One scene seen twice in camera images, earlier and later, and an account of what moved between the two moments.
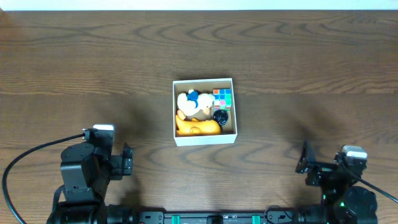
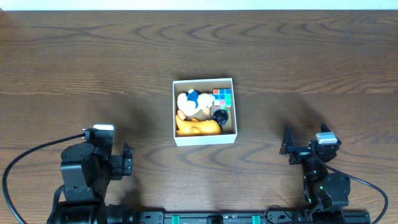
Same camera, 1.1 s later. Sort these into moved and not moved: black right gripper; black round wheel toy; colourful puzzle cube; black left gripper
Moved: black right gripper
Not moved: black left gripper; black round wheel toy; colourful puzzle cube
